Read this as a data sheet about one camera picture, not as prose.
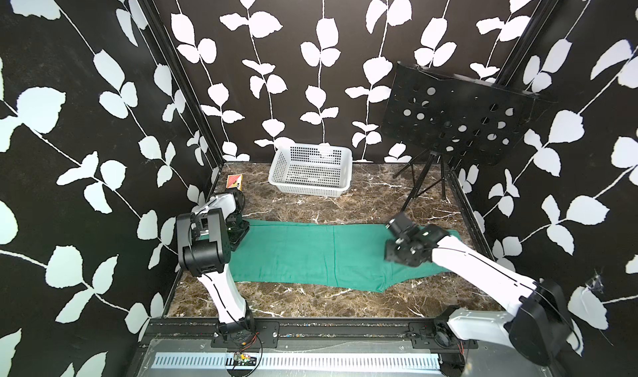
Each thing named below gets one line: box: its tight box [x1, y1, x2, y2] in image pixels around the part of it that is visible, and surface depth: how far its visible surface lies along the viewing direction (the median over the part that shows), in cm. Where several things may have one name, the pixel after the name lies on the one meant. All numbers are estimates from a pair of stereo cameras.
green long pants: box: [228, 219, 461, 294], surface depth 90 cm
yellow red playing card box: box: [225, 173, 243, 191], surface depth 113 cm
